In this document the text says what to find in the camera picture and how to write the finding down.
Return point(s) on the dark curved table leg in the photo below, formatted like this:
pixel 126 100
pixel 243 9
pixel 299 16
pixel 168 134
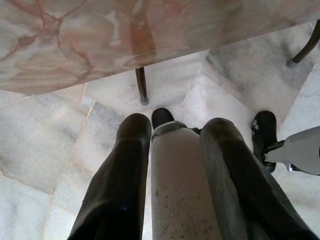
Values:
pixel 306 45

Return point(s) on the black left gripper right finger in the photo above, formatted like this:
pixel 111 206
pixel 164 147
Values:
pixel 232 175

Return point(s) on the pink marble table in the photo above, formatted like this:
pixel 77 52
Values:
pixel 100 37

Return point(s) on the black robot foot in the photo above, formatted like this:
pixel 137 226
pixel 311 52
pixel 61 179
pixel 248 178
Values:
pixel 161 117
pixel 265 130

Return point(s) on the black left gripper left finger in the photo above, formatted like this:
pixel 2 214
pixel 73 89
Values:
pixel 120 180

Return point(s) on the black robot left foot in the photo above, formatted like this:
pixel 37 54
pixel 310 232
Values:
pixel 161 117

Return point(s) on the dark straight table leg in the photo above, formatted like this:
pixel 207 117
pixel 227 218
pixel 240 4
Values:
pixel 141 85

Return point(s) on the black robot right foot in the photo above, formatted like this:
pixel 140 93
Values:
pixel 265 130

